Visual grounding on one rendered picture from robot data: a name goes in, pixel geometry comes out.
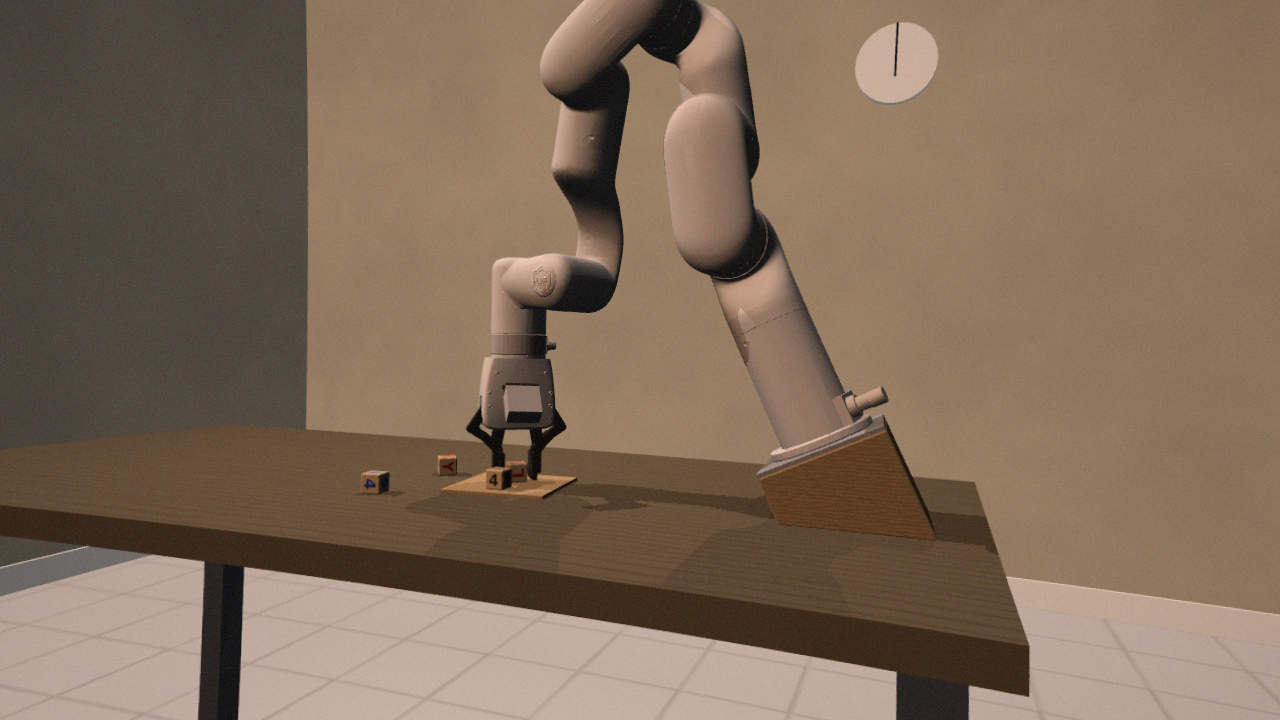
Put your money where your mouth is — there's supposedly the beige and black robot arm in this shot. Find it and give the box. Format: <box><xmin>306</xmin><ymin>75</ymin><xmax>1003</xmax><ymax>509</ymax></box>
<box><xmin>492</xmin><ymin>0</ymin><xmax>890</xmax><ymax>462</ymax></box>

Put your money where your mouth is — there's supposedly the tan flat mat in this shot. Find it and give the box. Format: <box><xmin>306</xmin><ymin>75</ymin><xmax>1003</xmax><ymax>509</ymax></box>
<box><xmin>442</xmin><ymin>471</ymin><xmax>577</xmax><ymax>498</ymax></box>

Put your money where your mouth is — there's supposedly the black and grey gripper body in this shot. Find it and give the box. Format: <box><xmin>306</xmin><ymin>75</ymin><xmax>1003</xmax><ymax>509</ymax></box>
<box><xmin>479</xmin><ymin>354</ymin><xmax>556</xmax><ymax>430</ymax></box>

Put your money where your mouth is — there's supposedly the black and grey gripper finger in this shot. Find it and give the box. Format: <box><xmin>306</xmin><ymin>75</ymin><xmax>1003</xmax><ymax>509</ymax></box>
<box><xmin>466</xmin><ymin>405</ymin><xmax>506</xmax><ymax>468</ymax></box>
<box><xmin>529</xmin><ymin>410</ymin><xmax>567</xmax><ymax>480</ymax></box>

